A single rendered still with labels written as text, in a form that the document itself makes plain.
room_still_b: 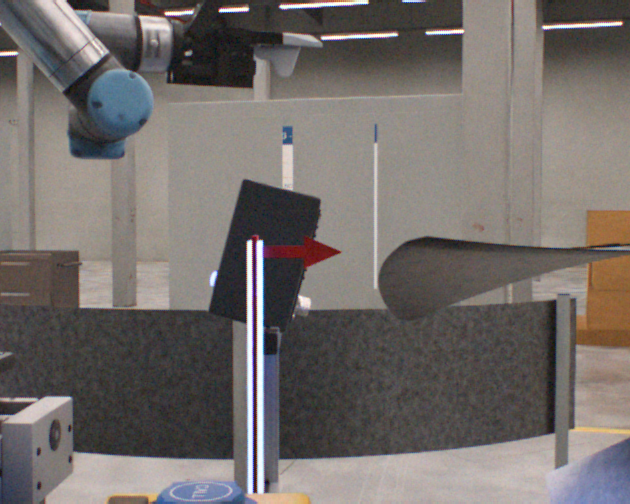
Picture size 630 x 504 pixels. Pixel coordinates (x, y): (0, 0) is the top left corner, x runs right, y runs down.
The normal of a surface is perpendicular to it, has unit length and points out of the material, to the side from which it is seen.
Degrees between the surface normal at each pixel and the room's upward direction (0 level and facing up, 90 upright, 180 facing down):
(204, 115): 90
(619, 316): 90
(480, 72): 90
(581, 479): 55
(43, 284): 90
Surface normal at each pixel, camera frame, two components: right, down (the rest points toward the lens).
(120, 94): 0.39, 0.04
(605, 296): -0.29, 0.04
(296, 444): 0.08, 0.04
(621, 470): -0.66, -0.55
